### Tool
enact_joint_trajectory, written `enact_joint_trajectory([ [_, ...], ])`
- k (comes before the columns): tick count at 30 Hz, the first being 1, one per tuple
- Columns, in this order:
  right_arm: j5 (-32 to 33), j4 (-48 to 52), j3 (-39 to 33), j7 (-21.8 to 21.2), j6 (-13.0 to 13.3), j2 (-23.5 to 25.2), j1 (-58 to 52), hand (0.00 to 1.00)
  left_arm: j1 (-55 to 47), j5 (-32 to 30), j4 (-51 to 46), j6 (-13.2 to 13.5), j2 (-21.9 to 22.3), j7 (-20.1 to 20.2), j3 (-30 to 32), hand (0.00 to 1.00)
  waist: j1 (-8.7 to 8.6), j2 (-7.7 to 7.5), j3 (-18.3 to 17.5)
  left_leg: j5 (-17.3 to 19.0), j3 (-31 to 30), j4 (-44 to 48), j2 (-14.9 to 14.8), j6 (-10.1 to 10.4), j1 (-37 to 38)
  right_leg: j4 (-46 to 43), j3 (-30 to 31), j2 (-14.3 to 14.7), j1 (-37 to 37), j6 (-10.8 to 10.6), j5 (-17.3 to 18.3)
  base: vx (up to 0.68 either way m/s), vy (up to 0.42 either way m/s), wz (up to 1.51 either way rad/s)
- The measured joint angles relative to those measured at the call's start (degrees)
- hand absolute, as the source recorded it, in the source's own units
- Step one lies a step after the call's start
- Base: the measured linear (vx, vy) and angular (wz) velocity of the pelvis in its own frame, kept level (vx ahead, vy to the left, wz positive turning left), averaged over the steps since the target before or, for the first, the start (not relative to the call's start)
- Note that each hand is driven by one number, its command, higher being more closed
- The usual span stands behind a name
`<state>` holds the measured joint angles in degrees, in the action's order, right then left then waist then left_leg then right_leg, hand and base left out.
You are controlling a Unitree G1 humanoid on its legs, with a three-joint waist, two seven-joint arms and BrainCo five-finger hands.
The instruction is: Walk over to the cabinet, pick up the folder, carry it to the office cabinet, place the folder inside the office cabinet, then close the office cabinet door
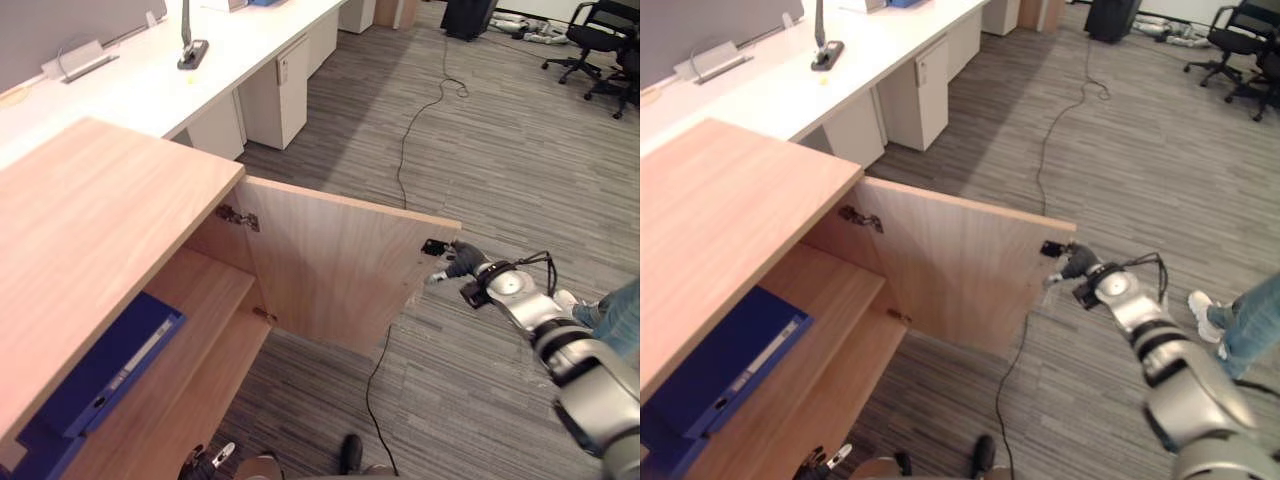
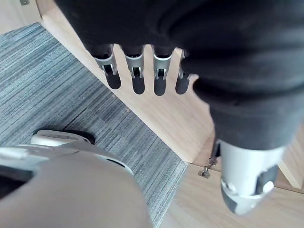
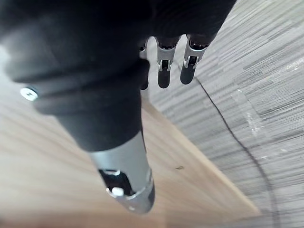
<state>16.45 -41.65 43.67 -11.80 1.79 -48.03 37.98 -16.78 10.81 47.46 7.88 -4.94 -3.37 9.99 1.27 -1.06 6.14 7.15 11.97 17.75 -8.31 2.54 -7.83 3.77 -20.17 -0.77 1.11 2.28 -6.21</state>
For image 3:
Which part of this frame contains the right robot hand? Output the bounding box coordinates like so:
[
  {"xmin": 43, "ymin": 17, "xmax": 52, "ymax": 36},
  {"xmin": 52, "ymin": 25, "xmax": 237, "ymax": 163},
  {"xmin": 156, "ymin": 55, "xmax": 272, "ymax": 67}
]
[{"xmin": 0, "ymin": 0, "xmax": 238, "ymax": 216}]

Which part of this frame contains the silver cabinet screw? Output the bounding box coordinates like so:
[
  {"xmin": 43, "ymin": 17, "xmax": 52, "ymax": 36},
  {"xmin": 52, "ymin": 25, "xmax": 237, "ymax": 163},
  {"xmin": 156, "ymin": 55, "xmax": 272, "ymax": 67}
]
[{"xmin": 19, "ymin": 86, "xmax": 39, "ymax": 102}]

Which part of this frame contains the light wooden cabinet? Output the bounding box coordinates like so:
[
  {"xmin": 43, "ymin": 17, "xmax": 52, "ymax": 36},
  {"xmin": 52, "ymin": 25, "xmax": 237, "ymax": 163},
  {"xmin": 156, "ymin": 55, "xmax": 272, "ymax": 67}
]
[{"xmin": 0, "ymin": 38, "xmax": 262, "ymax": 228}]

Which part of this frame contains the thin black cable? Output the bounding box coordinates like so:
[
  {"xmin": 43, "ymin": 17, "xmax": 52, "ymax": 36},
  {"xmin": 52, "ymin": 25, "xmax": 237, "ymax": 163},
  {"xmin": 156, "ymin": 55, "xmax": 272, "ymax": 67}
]
[{"xmin": 193, "ymin": 77, "xmax": 281, "ymax": 228}]

